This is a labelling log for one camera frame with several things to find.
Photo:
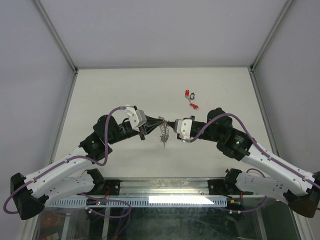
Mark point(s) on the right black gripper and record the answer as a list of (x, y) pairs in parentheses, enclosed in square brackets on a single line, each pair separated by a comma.
[(172, 124)]

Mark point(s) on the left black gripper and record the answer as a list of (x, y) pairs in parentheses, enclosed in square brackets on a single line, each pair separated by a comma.
[(144, 129)]

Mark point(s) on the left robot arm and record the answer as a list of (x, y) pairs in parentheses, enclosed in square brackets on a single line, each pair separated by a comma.
[(77, 172)]

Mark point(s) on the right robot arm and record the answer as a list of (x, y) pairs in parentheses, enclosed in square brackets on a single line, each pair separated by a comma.
[(298, 188)]

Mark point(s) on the red tag key upper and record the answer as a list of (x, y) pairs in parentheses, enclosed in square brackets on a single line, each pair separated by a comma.
[(187, 95)]

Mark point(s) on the red tag with ring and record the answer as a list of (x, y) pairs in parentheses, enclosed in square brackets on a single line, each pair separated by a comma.
[(194, 106)]

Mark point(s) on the aluminium mounting rail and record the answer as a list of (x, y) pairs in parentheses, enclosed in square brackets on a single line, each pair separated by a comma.
[(129, 188)]

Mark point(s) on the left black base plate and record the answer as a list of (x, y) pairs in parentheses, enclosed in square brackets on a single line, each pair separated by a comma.
[(111, 187)]

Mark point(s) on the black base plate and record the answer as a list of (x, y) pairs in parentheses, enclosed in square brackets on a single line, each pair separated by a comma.
[(111, 187), (218, 187)]

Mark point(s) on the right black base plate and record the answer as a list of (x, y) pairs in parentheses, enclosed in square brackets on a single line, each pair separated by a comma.
[(218, 187)]

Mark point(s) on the white slotted cable duct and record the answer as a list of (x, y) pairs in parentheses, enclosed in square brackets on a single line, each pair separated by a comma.
[(143, 202)]

